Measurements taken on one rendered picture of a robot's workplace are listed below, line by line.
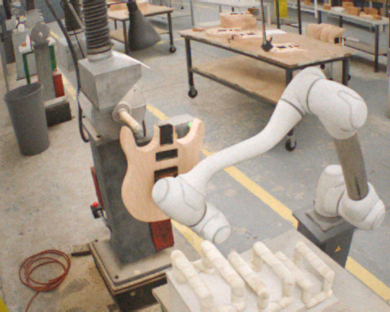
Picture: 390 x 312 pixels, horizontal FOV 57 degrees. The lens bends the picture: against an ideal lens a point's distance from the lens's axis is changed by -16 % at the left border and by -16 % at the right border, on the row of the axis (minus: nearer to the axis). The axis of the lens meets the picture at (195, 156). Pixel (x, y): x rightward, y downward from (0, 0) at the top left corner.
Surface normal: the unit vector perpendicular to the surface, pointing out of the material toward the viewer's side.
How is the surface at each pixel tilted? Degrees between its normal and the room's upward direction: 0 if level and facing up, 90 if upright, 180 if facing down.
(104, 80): 90
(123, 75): 90
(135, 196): 89
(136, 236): 90
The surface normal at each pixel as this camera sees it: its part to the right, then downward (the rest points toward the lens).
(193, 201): 0.56, 0.22
